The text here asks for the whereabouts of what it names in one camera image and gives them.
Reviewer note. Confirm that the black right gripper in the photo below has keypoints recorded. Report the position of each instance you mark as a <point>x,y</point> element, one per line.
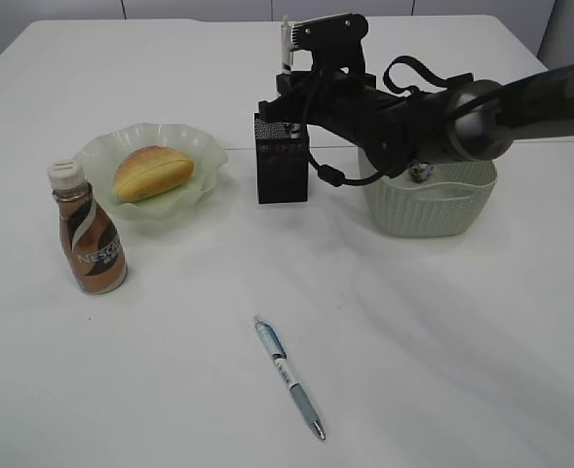
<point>333,91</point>

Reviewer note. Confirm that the beige white pen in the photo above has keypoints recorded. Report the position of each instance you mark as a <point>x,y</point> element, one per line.
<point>286,46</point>

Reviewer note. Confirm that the blue paper ball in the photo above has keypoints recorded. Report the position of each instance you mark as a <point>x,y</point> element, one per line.
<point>419,173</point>

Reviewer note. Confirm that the yellow bread roll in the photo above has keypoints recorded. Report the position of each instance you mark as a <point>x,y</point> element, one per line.
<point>151,171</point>

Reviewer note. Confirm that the light blue pen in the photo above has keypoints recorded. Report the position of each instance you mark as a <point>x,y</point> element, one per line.
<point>275,350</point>

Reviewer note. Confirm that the brown coffee bottle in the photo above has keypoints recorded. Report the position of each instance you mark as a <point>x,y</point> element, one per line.
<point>88,236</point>

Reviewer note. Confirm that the silver grey pen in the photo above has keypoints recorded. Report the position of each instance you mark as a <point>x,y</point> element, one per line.
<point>295,130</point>

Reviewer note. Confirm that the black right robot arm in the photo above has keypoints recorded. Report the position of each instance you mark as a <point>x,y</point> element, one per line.
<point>467,120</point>

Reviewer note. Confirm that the black mesh pen holder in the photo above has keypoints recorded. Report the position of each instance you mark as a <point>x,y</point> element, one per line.
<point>282,171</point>

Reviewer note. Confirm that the grey green plastic basket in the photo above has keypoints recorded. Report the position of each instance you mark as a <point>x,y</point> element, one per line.
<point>444,204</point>

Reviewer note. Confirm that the pale green glass plate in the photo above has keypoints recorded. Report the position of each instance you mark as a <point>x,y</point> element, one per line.
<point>101,157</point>

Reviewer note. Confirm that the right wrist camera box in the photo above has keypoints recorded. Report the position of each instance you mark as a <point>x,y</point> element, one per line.
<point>328,32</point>

